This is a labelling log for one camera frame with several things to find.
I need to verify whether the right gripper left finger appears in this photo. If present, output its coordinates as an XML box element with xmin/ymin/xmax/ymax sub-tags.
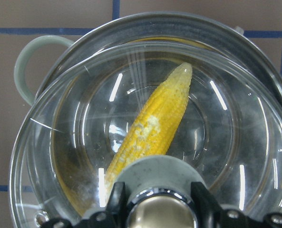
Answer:
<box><xmin>44</xmin><ymin>182</ymin><xmax>127</xmax><ymax>228</ymax></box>

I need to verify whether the glass pot lid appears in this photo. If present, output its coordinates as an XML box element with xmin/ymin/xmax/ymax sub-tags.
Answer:
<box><xmin>9</xmin><ymin>40</ymin><xmax>282</xmax><ymax>228</ymax></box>

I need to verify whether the pale green steel pot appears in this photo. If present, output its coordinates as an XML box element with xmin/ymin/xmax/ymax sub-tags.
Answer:
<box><xmin>13</xmin><ymin>11</ymin><xmax>282</xmax><ymax>228</ymax></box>

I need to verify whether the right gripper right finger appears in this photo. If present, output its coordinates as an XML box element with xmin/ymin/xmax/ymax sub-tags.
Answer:
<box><xmin>190</xmin><ymin>182</ymin><xmax>282</xmax><ymax>228</ymax></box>

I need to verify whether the yellow corn cob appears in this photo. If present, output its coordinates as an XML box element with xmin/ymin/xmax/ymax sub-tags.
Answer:
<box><xmin>98</xmin><ymin>62</ymin><xmax>193</xmax><ymax>209</ymax></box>

